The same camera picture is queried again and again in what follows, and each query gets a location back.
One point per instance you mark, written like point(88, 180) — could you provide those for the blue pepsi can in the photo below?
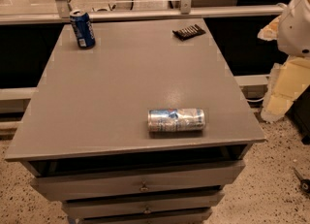
point(83, 30)

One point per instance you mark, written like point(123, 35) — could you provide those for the silver redbull can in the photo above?
point(176, 120)

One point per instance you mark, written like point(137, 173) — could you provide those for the bottom grey drawer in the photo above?
point(185, 216)

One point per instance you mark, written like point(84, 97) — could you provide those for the black tool on floor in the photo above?
point(304, 183)

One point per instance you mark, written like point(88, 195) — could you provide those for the grey drawer cabinet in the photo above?
point(89, 113)

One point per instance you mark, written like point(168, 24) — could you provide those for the metal railing frame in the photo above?
point(145, 11)

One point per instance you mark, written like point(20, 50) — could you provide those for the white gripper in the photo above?
point(294, 29)

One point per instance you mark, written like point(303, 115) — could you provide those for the grey drawer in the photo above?
point(120, 183)
point(143, 203)
point(185, 216)

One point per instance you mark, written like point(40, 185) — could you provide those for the middle grey drawer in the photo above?
point(143, 203)

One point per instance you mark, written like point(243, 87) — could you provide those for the top grey drawer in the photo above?
point(120, 183)

